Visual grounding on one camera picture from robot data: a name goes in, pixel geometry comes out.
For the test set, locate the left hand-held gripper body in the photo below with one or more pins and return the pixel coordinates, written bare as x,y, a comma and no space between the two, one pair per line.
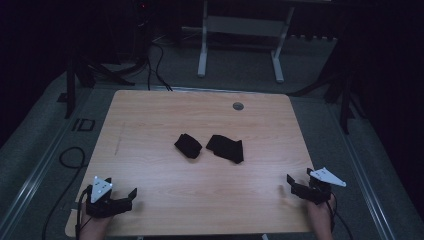
103,206

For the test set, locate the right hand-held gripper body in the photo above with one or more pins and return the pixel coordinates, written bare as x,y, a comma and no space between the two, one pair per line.
316,193

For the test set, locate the black sock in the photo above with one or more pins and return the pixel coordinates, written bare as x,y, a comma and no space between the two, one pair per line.
188,145
226,148

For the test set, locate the person's right hand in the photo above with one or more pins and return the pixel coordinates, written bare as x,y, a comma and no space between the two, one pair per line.
318,213

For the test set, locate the person's left hand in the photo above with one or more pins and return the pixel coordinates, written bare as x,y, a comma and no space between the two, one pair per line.
95,226

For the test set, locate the black tripod stand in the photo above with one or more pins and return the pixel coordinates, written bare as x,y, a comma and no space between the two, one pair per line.
70,90
345,100

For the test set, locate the round grey table grommet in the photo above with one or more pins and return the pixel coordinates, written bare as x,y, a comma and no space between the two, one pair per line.
238,106

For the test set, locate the dark equipment with red light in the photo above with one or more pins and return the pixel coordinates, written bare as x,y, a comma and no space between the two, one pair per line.
143,30

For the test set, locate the metal floor rail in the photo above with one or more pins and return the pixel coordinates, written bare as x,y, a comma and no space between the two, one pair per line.
363,180
30,180

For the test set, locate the white metal desk frame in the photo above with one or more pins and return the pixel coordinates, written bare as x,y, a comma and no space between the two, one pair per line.
243,26

